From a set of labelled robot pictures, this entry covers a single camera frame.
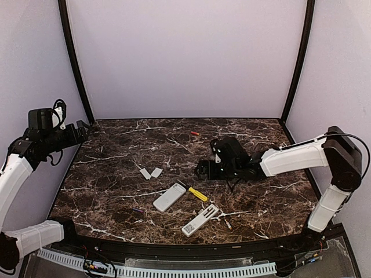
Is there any black front rail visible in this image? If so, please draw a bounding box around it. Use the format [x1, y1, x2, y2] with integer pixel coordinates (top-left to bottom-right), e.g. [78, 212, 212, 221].
[51, 224, 344, 262]

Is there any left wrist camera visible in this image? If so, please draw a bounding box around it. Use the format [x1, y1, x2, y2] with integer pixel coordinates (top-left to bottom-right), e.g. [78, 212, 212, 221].
[47, 98, 67, 131]

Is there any right black frame post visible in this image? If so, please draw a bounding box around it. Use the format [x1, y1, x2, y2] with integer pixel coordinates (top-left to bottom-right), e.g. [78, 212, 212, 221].
[280, 0, 315, 126]

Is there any white slotted cable duct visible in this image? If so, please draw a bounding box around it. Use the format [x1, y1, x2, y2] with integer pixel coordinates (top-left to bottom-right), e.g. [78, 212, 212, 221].
[37, 248, 277, 278]

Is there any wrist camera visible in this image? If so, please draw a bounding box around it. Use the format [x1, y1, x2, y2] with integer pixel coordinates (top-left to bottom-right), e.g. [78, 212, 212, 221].
[47, 98, 67, 131]
[210, 139, 225, 163]

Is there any grey remote control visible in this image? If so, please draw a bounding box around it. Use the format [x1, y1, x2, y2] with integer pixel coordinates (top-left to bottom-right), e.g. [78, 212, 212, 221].
[153, 183, 186, 212]

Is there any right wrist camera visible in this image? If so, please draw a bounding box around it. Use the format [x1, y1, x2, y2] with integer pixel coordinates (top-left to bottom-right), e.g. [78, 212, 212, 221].
[210, 139, 225, 163]

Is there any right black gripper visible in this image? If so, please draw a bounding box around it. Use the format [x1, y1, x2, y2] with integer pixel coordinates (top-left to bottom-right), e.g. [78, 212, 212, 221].
[195, 159, 241, 180]

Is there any black frame post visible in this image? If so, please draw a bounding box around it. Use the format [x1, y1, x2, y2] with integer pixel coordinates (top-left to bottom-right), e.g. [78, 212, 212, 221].
[280, 0, 315, 126]
[57, 0, 95, 125]

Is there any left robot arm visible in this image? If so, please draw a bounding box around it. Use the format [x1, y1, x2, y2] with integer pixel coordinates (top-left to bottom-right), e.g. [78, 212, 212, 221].
[1, 106, 89, 275]

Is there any grey remote battery cover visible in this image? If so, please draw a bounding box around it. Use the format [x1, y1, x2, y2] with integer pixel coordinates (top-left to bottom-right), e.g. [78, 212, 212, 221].
[151, 167, 163, 178]

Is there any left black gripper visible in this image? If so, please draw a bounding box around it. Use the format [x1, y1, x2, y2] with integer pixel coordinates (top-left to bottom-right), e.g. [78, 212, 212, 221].
[42, 120, 90, 153]

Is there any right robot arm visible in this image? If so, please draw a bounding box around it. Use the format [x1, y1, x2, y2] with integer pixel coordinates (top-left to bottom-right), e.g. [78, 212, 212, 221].
[195, 126, 370, 251]

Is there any yellow handled screwdriver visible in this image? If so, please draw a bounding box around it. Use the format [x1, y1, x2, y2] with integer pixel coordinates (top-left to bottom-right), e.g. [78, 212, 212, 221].
[177, 180, 208, 202]

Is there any white battery cover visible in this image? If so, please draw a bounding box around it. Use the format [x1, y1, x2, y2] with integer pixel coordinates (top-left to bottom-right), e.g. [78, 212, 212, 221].
[140, 168, 152, 180]

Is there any left black frame post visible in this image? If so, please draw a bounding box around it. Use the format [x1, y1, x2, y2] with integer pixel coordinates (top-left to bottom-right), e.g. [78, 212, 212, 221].
[57, 0, 95, 125]

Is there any white slim remote control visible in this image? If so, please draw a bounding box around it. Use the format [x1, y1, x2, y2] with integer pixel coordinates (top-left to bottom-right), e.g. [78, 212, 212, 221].
[181, 204, 220, 237]

